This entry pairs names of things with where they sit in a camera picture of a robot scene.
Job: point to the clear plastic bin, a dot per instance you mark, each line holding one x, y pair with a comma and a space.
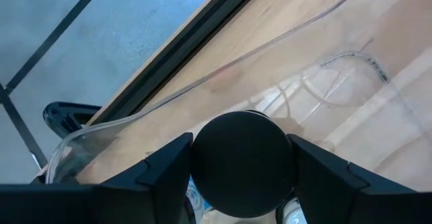
354, 116

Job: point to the blue sand hourglass black caps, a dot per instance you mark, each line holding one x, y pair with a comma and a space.
197, 200

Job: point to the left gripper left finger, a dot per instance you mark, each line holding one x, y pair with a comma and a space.
101, 203

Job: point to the white sand hourglass black caps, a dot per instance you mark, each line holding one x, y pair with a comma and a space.
293, 214

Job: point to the red sand hourglass black caps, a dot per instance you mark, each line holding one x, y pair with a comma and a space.
243, 163

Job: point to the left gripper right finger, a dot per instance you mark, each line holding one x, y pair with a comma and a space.
354, 203

